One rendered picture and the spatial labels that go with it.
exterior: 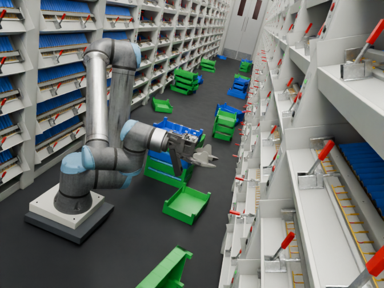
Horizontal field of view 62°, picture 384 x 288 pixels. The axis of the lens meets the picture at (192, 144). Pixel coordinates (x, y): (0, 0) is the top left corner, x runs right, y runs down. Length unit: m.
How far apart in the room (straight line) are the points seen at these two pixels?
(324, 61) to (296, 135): 0.17
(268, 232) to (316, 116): 0.28
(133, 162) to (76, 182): 0.45
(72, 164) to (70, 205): 0.22
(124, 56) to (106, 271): 0.99
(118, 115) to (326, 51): 1.10
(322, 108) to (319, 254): 0.38
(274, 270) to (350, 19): 0.51
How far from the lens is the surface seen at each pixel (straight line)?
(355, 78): 0.54
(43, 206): 1.78
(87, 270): 1.60
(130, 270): 1.61
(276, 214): 0.83
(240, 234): 1.40
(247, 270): 0.94
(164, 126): 2.34
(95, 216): 1.79
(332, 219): 0.51
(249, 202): 1.26
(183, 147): 1.17
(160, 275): 1.33
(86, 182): 1.63
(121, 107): 1.59
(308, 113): 0.74
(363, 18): 0.73
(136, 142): 1.21
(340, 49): 0.72
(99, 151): 1.24
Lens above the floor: 1.15
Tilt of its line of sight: 22 degrees down
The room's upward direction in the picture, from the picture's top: 14 degrees clockwise
